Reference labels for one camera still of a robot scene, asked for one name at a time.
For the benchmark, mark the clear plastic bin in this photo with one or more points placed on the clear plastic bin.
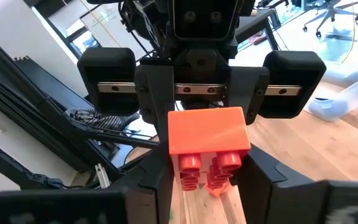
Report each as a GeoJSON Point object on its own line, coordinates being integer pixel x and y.
{"type": "Point", "coordinates": [340, 93]}

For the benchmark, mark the large window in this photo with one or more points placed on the large window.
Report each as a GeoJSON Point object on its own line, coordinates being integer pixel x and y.
{"type": "Point", "coordinates": [85, 34]}

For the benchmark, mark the office chair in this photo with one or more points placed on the office chair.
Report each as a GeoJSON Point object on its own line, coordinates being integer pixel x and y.
{"type": "Point", "coordinates": [331, 14]}

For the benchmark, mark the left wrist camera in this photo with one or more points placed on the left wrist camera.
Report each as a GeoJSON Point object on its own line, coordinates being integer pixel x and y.
{"type": "Point", "coordinates": [204, 18]}

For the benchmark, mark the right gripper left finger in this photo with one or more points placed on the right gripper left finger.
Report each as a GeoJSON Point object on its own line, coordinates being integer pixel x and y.
{"type": "Point", "coordinates": [73, 208]}

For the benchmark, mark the red toy brick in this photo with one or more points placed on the red toy brick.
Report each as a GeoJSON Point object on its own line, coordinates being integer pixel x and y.
{"type": "Point", "coordinates": [207, 130]}

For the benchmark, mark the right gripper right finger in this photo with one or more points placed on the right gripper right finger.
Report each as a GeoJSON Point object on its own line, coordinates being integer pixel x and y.
{"type": "Point", "coordinates": [291, 205]}

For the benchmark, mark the dark grey desk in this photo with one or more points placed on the dark grey desk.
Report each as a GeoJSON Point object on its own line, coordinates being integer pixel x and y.
{"type": "Point", "coordinates": [256, 21]}

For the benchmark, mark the white bracket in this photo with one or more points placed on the white bracket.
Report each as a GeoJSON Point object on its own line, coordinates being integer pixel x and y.
{"type": "Point", "coordinates": [102, 175]}

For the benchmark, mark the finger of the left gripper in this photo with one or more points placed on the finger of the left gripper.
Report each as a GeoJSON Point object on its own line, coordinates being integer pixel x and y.
{"type": "Point", "coordinates": [249, 90]}
{"type": "Point", "coordinates": [154, 93]}

